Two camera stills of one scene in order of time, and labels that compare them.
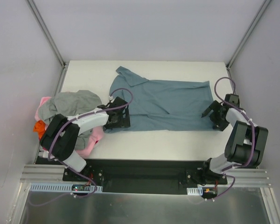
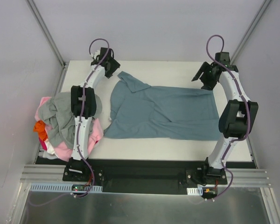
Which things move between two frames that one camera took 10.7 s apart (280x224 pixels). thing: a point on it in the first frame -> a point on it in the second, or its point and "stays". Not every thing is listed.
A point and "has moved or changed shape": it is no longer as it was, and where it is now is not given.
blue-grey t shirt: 162,105 has moved or changed shape
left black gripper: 122,114 -> 112,66
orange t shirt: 39,127 stays
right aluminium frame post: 261,11 stays
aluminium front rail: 41,173 stays
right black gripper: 214,114 -> 205,74
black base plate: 141,176 stays
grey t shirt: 69,104 stays
